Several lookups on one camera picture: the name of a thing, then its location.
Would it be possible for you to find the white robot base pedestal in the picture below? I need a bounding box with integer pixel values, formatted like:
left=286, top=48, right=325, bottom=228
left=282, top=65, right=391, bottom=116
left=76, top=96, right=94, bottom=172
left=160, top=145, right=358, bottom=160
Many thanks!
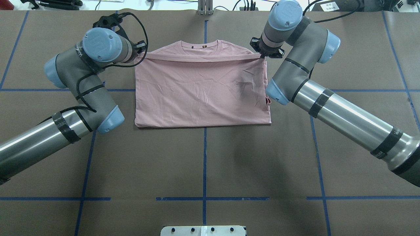
left=160, top=225, right=247, bottom=236

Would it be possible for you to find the pink Snoopy t-shirt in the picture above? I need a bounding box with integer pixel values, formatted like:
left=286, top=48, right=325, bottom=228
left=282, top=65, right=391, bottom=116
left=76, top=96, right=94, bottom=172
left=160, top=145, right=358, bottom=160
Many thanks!
left=135, top=40, right=271, bottom=128

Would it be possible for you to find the black equipment box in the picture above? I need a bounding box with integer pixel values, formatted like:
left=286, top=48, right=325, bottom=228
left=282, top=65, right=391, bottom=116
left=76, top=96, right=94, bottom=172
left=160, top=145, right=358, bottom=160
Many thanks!
left=311, top=0, right=405, bottom=12

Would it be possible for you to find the black folded tripod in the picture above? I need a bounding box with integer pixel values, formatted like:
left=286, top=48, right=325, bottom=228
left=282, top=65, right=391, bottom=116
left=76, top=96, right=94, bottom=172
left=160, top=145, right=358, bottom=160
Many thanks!
left=20, top=0, right=83, bottom=10

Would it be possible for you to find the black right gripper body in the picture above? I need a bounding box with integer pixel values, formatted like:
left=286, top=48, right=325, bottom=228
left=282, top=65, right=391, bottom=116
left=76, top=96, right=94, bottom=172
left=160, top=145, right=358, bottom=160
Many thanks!
left=258, top=41, right=279, bottom=58

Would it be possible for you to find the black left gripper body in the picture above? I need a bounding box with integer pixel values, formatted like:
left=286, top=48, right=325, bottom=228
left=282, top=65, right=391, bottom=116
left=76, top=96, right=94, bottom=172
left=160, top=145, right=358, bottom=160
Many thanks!
left=129, top=41, right=146, bottom=63

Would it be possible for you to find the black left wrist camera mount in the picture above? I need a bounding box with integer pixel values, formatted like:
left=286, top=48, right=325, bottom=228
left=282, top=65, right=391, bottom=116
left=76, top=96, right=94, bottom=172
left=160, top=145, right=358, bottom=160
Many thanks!
left=93, top=12, right=129, bottom=39

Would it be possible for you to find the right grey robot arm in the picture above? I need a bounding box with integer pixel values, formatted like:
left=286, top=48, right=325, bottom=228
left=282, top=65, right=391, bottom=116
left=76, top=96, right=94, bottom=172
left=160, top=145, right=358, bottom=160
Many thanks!
left=258, top=0, right=419, bottom=187

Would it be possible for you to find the aluminium frame post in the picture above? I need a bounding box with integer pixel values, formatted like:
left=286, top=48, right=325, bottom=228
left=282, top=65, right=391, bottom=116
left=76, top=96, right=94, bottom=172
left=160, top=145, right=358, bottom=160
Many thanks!
left=197, top=0, right=214, bottom=15

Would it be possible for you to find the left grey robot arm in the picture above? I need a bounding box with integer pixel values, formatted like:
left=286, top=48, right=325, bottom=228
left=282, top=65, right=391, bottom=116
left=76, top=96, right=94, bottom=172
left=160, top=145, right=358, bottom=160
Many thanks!
left=1, top=27, right=149, bottom=184

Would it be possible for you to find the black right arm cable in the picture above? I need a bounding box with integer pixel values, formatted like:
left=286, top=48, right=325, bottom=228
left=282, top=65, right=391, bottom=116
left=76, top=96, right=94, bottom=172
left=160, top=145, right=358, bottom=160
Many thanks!
left=303, top=0, right=365, bottom=23

